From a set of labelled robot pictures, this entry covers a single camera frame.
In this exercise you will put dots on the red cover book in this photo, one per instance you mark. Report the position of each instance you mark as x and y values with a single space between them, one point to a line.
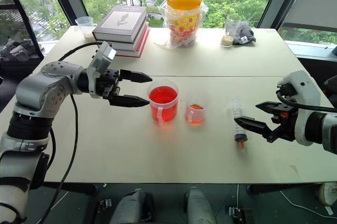
140 48

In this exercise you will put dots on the grey rounded robot leg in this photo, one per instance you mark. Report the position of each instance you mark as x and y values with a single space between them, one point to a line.
200 208
130 208

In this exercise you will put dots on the blue object at sill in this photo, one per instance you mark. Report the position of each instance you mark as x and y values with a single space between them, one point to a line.
335 50

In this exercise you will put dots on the orange-lid candy jar in bag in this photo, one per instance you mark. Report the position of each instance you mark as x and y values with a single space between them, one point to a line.
184 21

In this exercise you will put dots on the clear plastic syringe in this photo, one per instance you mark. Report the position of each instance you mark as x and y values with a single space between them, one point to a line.
237 111

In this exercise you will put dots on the black table leg bar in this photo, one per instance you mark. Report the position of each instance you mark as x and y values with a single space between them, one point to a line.
284 188
76 188

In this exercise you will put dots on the black floor device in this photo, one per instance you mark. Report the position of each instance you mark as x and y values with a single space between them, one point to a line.
242 216

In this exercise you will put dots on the glass cup with grains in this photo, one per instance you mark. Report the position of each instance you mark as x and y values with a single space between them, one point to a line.
228 33

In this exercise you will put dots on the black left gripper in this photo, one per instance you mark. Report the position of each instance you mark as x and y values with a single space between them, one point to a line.
110 76

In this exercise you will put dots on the small beaker of orange liquid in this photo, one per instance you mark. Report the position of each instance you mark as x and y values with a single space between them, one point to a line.
194 114

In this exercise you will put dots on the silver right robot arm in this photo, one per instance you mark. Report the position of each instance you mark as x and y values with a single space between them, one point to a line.
327 129

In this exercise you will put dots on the grey window blind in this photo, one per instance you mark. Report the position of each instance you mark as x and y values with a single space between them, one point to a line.
316 0

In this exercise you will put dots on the thin white-edged book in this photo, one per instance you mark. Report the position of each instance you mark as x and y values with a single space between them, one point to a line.
137 41

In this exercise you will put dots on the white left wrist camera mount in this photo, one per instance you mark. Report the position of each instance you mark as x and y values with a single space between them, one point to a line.
101 57

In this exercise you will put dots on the white round floor object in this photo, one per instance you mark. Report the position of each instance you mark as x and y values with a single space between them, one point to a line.
329 193

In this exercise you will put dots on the grey folded cloth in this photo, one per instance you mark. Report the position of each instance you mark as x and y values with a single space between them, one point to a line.
246 36

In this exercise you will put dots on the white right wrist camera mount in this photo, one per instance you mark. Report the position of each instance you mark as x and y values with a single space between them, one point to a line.
302 87

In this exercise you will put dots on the large beaker of red liquid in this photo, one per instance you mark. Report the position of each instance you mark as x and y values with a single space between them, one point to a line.
164 108

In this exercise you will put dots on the black metal stand frame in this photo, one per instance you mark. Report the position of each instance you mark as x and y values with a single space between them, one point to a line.
19 5

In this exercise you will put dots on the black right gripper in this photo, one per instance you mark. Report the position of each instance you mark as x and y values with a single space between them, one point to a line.
287 126

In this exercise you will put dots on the grey hardcover book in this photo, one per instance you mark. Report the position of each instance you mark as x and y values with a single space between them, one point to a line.
122 21

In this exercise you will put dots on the grey work gloves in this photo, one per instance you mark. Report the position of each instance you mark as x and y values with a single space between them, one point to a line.
17 50

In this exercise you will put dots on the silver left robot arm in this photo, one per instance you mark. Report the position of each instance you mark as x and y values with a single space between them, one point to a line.
39 87

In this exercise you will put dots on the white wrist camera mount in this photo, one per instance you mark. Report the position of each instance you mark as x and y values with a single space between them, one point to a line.
101 57
302 87

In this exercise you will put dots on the clear plastic measuring cup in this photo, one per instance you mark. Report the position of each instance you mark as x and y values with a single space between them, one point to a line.
85 29

